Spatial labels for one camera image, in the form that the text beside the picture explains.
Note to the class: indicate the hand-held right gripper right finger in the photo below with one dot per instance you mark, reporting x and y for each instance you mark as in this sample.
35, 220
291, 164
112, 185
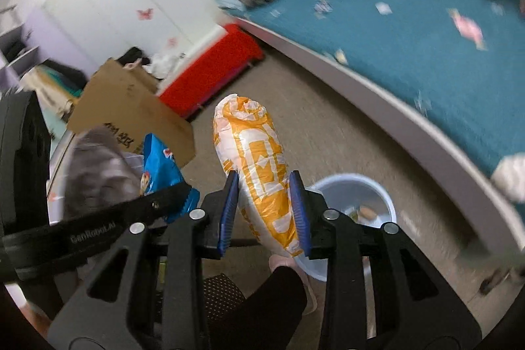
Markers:
299, 214

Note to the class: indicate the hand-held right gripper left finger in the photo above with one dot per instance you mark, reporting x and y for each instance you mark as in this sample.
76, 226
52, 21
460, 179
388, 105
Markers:
227, 210

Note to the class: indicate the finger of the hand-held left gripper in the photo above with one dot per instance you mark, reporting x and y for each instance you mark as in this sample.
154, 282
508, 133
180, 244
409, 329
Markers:
82, 237

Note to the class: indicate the light blue plastic bin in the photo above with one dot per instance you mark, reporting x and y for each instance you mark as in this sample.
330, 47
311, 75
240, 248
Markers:
352, 190

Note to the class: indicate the orange white plastic bag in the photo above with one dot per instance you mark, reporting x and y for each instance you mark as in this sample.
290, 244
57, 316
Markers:
254, 153

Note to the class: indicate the blue snack packet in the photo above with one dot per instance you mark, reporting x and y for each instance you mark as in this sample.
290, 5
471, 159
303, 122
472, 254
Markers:
164, 173

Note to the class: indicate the pink slipper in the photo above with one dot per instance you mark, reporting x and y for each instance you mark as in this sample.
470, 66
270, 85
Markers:
311, 292

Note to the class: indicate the black mesh stool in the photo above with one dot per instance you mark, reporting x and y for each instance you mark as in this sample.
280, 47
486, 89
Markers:
221, 292

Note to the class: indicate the person's black trouser leg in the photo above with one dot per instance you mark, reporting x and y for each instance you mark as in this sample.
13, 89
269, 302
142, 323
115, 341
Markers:
262, 313

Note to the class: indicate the white cubby shelf unit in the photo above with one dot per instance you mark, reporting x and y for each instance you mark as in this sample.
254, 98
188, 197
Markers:
20, 54

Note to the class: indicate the brown cardboard box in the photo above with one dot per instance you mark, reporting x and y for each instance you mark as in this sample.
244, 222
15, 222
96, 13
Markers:
123, 104

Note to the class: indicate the red storage bench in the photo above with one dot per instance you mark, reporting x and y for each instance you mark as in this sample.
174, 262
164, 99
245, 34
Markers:
205, 75

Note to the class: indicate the black clothing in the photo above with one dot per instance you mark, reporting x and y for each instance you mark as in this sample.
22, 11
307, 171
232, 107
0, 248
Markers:
131, 55

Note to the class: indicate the pale butterfly sticker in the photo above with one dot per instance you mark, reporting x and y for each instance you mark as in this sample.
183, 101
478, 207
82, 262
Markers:
172, 42

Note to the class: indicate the teal bed sheet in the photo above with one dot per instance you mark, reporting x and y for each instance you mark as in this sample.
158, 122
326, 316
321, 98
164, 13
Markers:
410, 59

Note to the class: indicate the mint bunk bed frame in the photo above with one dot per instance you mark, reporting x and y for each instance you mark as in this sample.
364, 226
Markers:
410, 136

